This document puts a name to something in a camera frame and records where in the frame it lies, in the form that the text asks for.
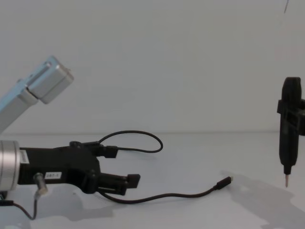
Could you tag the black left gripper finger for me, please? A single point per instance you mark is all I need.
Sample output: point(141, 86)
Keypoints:
point(108, 152)
point(114, 182)

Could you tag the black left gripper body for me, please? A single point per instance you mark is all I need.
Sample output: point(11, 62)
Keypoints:
point(64, 164)

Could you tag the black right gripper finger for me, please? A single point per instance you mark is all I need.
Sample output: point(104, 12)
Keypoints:
point(299, 124)

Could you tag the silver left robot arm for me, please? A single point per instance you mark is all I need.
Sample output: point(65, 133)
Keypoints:
point(7, 164)

